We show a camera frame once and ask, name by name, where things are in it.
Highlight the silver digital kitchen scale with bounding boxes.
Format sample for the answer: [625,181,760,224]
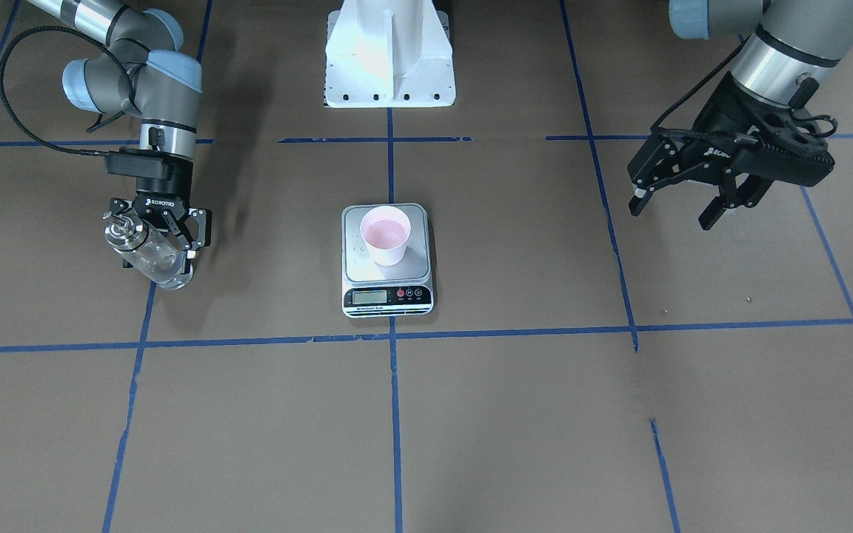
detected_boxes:
[341,203,435,318]

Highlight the blue tape line crosswise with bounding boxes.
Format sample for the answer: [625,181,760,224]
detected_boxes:
[0,318,853,353]

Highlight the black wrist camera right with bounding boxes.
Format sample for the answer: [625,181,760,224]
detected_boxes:
[104,150,169,180]

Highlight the clear glass sauce bottle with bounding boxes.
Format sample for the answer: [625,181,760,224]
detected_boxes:
[104,213,193,290]

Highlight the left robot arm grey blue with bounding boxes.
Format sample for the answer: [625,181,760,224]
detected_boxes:
[627,1,853,230]

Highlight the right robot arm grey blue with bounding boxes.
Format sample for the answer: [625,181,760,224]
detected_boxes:
[35,1,211,271]

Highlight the pink plastic cup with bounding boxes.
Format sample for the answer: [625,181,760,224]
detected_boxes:
[360,205,412,267]

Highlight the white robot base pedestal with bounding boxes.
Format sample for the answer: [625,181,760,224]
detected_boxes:
[323,1,457,109]

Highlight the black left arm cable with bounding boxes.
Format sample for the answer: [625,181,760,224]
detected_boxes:
[649,41,746,141]

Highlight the blue tape line lengthwise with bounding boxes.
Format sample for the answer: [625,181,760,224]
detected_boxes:
[386,108,404,532]

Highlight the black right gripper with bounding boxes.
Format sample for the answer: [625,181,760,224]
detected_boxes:
[106,156,211,269]

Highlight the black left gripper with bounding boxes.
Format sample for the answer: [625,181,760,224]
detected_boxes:
[627,74,836,232]

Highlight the brown paper table cover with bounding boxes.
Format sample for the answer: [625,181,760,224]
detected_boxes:
[0,1,853,532]

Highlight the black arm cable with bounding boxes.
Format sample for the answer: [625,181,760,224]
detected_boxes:
[0,25,147,158]
[649,41,746,141]

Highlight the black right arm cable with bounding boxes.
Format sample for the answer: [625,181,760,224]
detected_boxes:
[0,25,147,158]

